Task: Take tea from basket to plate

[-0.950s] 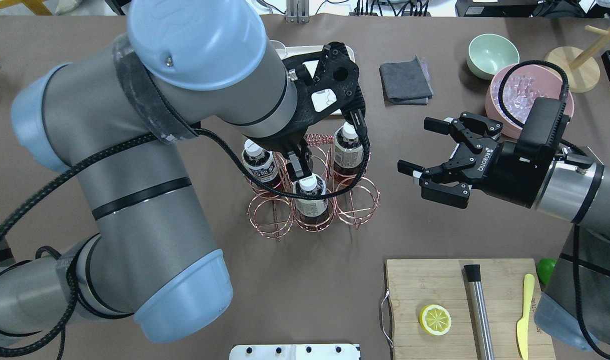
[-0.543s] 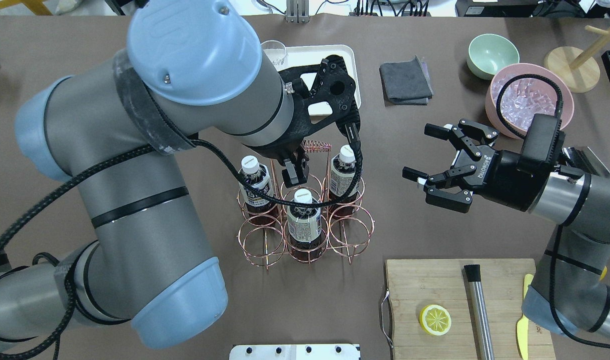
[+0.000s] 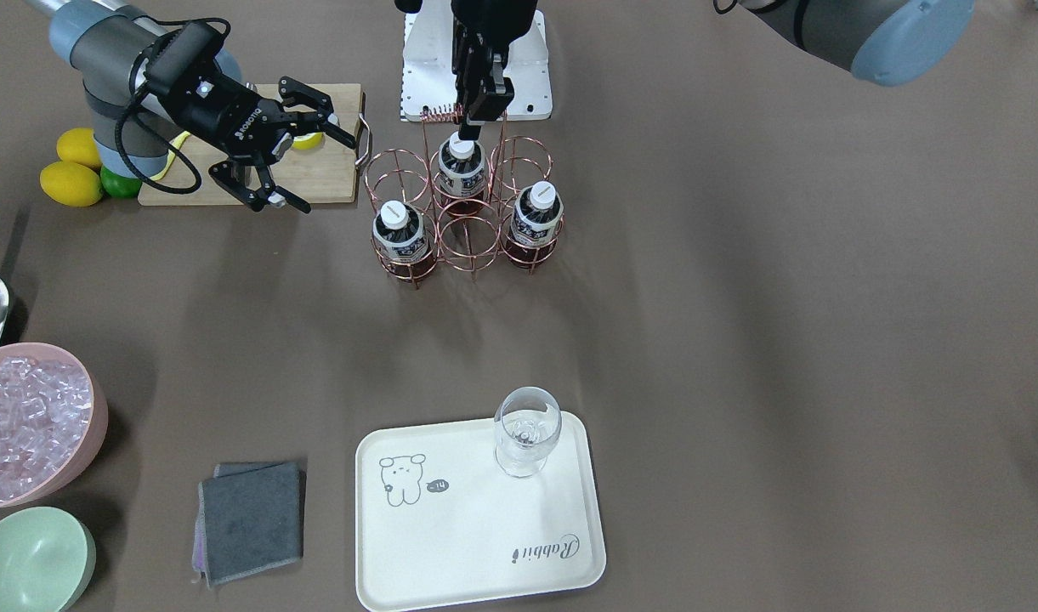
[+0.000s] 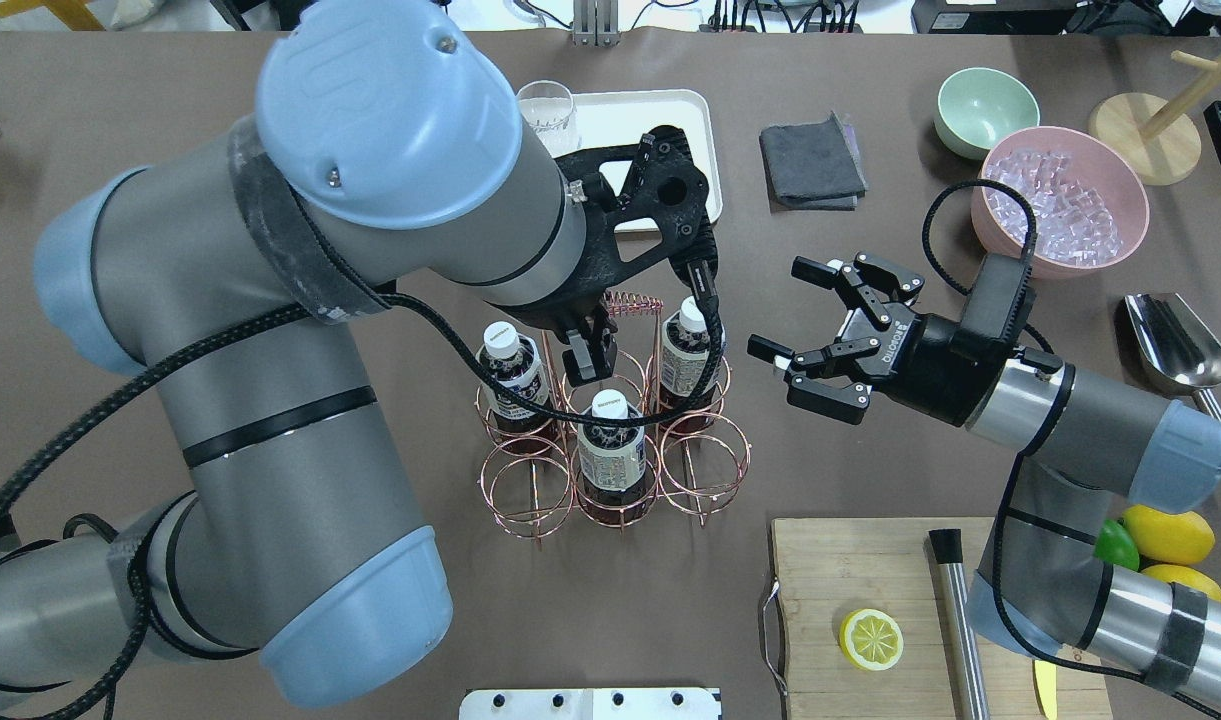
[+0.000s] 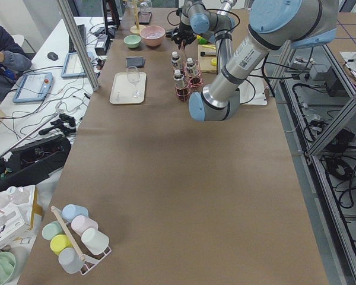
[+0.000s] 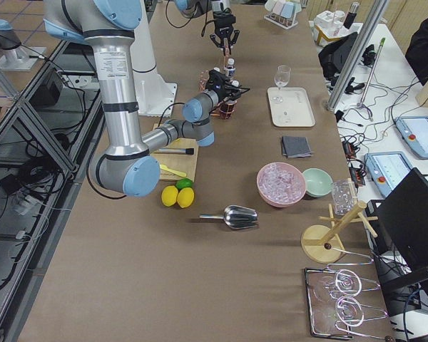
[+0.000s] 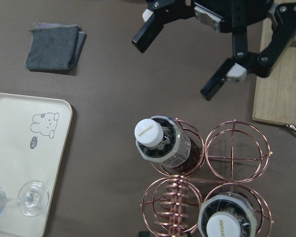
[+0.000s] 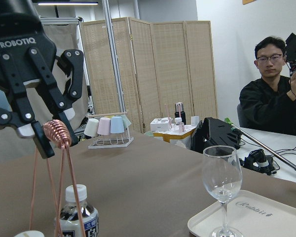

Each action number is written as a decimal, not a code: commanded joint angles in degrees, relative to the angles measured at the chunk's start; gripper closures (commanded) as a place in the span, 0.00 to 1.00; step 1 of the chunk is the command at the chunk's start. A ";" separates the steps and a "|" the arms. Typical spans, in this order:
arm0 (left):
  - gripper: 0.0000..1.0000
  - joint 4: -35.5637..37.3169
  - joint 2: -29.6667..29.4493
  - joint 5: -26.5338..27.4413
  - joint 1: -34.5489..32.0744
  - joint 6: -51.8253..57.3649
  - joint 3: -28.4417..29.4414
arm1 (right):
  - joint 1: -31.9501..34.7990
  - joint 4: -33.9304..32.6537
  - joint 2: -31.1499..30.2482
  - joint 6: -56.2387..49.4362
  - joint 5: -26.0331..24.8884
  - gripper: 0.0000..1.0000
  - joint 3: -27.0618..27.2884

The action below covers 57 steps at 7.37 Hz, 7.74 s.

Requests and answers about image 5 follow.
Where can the beige tray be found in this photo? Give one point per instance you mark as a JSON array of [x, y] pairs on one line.
[[123, 91]]

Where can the black computer mouse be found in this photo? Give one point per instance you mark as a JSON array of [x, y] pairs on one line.
[[52, 56]]

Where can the wine glass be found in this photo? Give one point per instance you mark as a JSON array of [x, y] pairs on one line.
[[133, 76]]

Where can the pink bowl with ice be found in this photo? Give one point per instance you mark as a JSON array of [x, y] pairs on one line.
[[153, 36]]

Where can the yellow mug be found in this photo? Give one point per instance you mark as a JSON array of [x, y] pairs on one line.
[[59, 242]]

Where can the green mug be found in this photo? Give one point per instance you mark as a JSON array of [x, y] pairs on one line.
[[51, 230]]

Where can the green bowl with cloth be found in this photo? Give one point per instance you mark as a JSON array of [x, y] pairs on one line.
[[7, 267]]

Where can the middle tea bottle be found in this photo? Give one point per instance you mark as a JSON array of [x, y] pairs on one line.
[[191, 68]]

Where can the rear tea bottle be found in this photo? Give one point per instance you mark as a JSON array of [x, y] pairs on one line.
[[176, 61]]

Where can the black equipment case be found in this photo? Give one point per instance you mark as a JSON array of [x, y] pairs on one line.
[[33, 162]]

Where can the wooden cutting board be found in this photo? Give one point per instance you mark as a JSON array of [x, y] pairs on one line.
[[205, 62]]

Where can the grey mug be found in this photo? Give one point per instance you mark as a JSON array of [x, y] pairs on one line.
[[70, 261]]

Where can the black knife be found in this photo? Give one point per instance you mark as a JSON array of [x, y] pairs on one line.
[[207, 53]]

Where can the wooden cup tree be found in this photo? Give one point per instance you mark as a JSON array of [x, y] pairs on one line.
[[133, 5]]

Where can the blue teach pendant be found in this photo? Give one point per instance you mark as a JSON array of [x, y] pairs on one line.
[[33, 87], [72, 67]]

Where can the wooden rack handle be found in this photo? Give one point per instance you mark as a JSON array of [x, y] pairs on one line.
[[57, 213]]

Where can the pink mug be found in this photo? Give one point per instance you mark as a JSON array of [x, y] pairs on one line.
[[81, 223]]

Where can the aluminium frame post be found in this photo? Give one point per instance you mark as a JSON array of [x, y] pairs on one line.
[[73, 32]]

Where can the copper wire bottle basket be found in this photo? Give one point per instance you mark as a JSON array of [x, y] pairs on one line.
[[192, 84]]

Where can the white wire cup rack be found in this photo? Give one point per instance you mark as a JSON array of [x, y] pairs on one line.
[[91, 261]]

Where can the person in dark jacket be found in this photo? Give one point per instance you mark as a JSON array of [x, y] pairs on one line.
[[13, 62]]

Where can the yellow peeler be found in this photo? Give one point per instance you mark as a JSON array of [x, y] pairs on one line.
[[209, 46]]

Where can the front tea bottle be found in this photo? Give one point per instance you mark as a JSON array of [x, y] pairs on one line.
[[179, 82]]

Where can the white cardboard box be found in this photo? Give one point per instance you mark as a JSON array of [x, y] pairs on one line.
[[20, 213]]

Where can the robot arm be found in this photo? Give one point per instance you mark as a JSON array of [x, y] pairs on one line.
[[214, 26], [271, 24]]

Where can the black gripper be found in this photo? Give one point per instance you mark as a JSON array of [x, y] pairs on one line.
[[184, 29]]

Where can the blue mug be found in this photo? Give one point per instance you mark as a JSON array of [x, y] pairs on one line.
[[70, 211]]

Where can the tea bottle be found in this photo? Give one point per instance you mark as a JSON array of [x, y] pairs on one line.
[[179, 82], [176, 61], [191, 68]]

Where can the white mug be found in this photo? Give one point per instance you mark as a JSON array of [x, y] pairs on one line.
[[95, 241]]

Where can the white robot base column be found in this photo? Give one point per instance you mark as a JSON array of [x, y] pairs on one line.
[[252, 91]]

